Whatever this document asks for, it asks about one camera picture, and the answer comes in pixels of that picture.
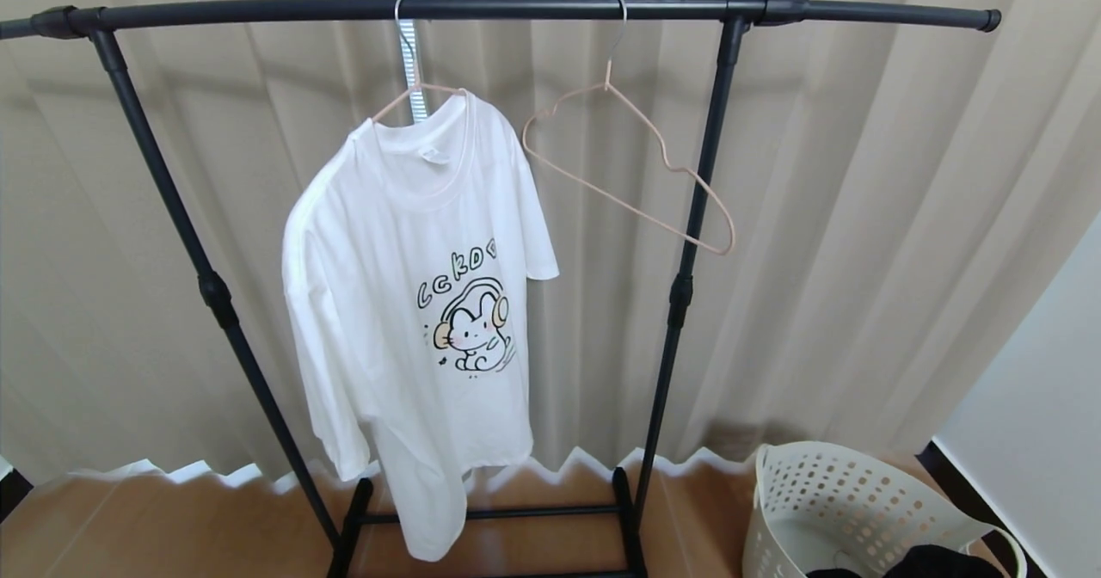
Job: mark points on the white printed shirt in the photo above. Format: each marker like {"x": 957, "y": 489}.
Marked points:
{"x": 387, "y": 303}

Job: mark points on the pink clothes hanger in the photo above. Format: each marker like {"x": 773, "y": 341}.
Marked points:
{"x": 402, "y": 40}
{"x": 607, "y": 75}

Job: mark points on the black clothes rack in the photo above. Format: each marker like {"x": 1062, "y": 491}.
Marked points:
{"x": 516, "y": 8}

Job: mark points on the white laundry basket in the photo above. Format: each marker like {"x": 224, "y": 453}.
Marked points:
{"x": 826, "y": 492}

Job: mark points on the beige curtain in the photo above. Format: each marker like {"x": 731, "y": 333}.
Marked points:
{"x": 860, "y": 217}

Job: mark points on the black garment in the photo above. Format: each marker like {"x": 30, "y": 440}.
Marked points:
{"x": 938, "y": 562}

